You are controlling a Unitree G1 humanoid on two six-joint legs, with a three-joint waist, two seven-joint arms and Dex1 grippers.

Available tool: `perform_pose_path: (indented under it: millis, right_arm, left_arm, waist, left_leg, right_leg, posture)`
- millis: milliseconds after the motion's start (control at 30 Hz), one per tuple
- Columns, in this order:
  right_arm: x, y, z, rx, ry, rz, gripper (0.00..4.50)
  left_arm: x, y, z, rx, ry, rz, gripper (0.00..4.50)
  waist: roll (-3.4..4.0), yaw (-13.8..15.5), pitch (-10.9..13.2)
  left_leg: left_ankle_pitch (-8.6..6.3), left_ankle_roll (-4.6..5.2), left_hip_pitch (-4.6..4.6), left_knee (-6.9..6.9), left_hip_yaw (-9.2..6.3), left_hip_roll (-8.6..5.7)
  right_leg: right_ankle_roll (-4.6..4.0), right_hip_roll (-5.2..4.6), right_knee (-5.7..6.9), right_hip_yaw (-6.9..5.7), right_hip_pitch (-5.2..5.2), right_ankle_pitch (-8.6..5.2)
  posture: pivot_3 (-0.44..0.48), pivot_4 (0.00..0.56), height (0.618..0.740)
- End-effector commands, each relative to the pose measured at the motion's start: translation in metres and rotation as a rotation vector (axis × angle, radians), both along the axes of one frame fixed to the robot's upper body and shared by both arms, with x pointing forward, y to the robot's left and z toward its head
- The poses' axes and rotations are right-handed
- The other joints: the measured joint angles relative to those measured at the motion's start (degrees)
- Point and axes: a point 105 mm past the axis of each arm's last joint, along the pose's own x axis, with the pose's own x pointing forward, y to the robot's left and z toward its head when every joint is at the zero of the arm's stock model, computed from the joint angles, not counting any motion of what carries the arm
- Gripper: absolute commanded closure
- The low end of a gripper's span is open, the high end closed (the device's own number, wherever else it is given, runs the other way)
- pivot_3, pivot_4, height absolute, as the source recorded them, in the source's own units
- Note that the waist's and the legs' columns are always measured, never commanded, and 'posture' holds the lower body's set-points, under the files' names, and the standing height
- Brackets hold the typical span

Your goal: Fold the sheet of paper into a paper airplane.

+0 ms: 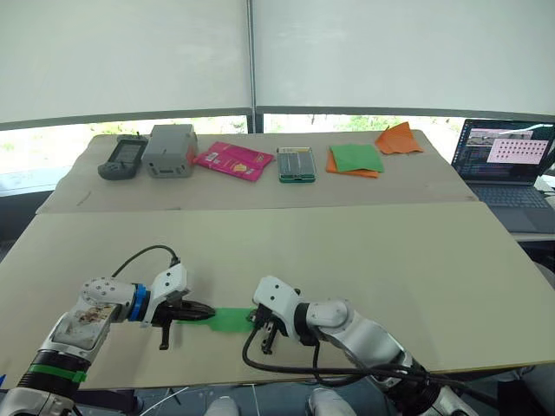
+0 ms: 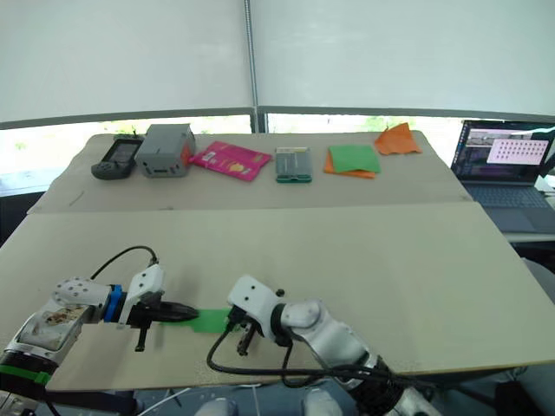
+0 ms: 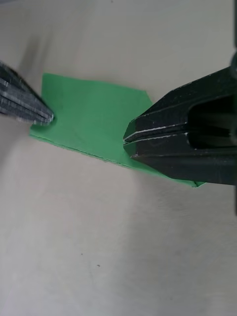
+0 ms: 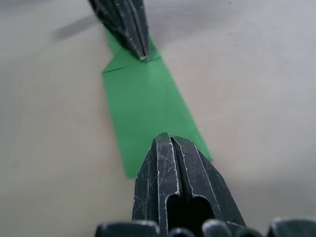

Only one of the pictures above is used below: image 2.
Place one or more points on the dark grey handheld controller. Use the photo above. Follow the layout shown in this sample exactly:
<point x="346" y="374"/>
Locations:
<point x="113" y="158"/>

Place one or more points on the grey rounded shape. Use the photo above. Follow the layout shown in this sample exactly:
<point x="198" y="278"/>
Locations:
<point x="216" y="408"/>
<point x="321" y="403"/>

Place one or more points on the pink snack packet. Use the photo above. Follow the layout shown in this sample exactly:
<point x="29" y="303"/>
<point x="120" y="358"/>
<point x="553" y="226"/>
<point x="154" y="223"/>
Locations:
<point x="230" y="161"/>

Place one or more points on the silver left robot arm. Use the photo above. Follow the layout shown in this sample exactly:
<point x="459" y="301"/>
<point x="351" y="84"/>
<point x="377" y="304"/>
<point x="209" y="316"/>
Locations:
<point x="43" y="329"/>

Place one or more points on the open grey laptop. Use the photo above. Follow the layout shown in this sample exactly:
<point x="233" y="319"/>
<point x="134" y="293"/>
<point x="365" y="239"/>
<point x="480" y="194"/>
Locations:
<point x="503" y="197"/>

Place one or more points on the grey window frame post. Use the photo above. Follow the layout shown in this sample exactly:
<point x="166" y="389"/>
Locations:
<point x="259" y="121"/>

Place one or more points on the white roller blind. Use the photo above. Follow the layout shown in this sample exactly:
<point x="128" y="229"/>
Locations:
<point x="403" y="52"/>
<point x="126" y="56"/>

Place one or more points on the grey plastic box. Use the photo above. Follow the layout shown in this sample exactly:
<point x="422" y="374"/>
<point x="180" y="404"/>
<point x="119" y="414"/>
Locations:
<point x="162" y="147"/>

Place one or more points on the crumpled orange folded paper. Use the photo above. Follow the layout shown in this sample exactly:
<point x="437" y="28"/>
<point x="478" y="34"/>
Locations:
<point x="396" y="139"/>

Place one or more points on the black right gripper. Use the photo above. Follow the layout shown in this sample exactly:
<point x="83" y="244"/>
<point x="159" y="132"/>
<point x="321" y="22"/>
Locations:
<point x="247" y="326"/>

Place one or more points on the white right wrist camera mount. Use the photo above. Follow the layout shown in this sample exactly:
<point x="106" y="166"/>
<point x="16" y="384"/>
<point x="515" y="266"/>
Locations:
<point x="251" y="294"/>

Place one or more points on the flat orange paper sheet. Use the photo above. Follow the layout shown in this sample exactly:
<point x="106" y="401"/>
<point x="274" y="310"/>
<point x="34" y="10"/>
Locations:
<point x="328" y="165"/>

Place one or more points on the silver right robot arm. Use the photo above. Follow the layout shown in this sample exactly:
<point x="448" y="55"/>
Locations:
<point x="334" y="338"/>

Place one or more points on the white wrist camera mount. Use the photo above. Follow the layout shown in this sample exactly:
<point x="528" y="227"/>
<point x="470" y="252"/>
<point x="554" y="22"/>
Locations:
<point x="251" y="294"/>
<point x="145" y="284"/>

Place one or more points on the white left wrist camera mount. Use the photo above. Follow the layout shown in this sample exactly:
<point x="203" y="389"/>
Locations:
<point x="145" y="284"/>

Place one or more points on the beige cardboard sheet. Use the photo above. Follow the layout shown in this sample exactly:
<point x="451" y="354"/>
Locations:
<point x="251" y="195"/>
<point x="368" y="268"/>

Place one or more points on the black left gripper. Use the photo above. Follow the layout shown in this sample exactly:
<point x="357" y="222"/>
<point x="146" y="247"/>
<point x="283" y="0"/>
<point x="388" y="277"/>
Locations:
<point x="149" y="314"/>

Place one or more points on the green-edged flat case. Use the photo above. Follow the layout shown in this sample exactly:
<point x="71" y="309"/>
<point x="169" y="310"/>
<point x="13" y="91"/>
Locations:
<point x="294" y="164"/>

